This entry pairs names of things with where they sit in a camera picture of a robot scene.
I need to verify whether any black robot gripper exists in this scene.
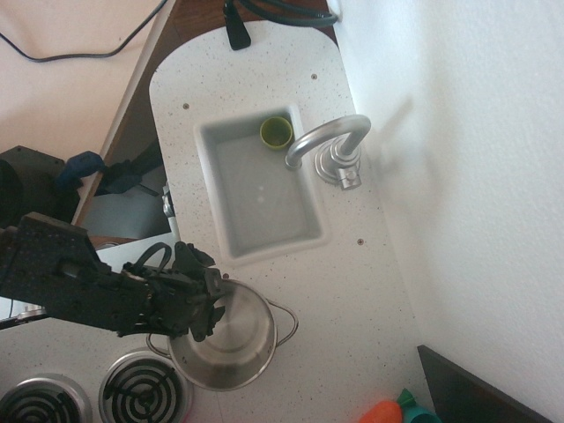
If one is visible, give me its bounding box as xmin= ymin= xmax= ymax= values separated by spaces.
xmin=140 ymin=241 xmax=226 ymax=342

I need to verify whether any stainless steel pot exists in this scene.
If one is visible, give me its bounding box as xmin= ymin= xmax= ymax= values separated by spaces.
xmin=145 ymin=279 xmax=299 ymax=391

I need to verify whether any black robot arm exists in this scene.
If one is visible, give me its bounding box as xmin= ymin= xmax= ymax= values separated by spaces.
xmin=1 ymin=212 xmax=225 ymax=342

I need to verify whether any right black stove burner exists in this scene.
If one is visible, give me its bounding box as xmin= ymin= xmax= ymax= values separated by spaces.
xmin=98 ymin=349 xmax=194 ymax=422

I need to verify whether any black stove burner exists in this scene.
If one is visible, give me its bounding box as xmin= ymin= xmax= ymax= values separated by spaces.
xmin=98 ymin=349 xmax=194 ymax=422
xmin=1 ymin=374 xmax=93 ymax=423

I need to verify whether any grey toy sink basin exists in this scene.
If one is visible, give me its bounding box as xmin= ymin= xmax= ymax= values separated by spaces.
xmin=195 ymin=104 xmax=330 ymax=265

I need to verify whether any white toy kitchen counter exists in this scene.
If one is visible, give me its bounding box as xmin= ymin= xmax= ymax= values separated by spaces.
xmin=0 ymin=19 xmax=437 ymax=423

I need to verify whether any blue cloth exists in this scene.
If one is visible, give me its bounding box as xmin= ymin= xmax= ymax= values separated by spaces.
xmin=55 ymin=151 xmax=142 ymax=196

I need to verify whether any green plastic cup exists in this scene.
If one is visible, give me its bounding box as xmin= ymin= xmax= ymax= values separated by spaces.
xmin=259 ymin=116 xmax=293 ymax=150

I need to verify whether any left black stove burner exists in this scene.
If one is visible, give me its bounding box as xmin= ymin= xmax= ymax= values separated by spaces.
xmin=1 ymin=374 xmax=93 ymax=423

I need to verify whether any silver toy faucet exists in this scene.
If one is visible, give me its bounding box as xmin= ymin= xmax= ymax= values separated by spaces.
xmin=285 ymin=115 xmax=371 ymax=190

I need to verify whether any orange toy carrot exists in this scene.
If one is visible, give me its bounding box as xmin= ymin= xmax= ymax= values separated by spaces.
xmin=358 ymin=400 xmax=403 ymax=423

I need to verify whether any black box on floor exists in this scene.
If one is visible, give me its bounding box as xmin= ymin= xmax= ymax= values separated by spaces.
xmin=1 ymin=145 xmax=79 ymax=229

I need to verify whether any teal plastic toy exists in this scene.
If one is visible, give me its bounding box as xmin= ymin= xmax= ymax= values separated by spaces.
xmin=397 ymin=389 xmax=442 ymax=423

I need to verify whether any dark brown board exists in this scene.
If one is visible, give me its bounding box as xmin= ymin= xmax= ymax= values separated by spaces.
xmin=418 ymin=345 xmax=551 ymax=423

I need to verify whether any black strap clip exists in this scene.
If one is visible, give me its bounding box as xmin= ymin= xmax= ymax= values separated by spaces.
xmin=223 ymin=0 xmax=251 ymax=51

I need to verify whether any black cable on floor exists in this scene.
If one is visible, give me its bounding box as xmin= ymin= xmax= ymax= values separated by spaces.
xmin=0 ymin=0 xmax=169 ymax=64

